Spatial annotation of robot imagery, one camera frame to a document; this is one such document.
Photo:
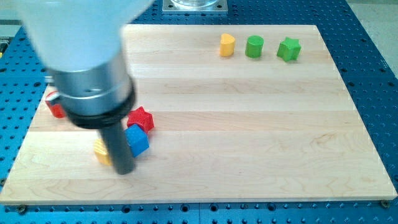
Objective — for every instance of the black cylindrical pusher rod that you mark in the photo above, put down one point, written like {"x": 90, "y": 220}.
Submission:
{"x": 118, "y": 148}

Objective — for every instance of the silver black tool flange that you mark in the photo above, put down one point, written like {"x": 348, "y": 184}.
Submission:
{"x": 98, "y": 97}

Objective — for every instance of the yellow hexagon block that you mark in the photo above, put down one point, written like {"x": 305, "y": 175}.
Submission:
{"x": 101, "y": 152}

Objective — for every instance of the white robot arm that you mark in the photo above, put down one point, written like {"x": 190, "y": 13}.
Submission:
{"x": 79, "y": 42}

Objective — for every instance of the yellow heart block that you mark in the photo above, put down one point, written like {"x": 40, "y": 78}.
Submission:
{"x": 227, "y": 44}

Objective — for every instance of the blue cube block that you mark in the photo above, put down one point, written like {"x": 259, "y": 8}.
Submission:
{"x": 137, "y": 139}

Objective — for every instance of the red star block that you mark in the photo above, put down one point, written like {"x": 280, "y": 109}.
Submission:
{"x": 142, "y": 118}

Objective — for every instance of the wooden board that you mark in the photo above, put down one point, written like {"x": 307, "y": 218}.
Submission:
{"x": 227, "y": 129}

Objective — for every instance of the green cylinder block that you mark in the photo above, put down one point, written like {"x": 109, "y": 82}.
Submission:
{"x": 254, "y": 46}

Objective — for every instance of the green star block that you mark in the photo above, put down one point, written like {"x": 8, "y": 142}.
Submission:
{"x": 289, "y": 49}

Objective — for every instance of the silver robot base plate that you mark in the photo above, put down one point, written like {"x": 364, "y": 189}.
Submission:
{"x": 186, "y": 6}

